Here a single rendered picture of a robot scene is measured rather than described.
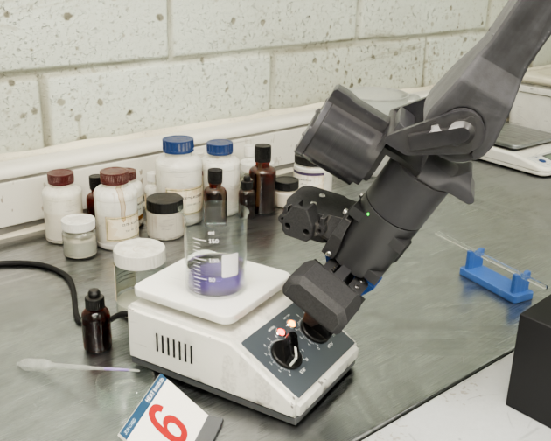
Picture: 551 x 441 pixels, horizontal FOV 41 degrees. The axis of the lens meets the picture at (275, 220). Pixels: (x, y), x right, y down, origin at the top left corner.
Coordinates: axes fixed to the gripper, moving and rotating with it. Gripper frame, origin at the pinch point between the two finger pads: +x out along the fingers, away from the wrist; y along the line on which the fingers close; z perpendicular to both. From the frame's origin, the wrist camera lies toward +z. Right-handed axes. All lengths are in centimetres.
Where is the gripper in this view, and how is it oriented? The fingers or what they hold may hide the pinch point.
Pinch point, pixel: (326, 297)
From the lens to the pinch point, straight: 71.2
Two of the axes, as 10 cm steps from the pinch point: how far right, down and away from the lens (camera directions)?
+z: -7.7, -6.2, 1.6
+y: -4.5, 3.5, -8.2
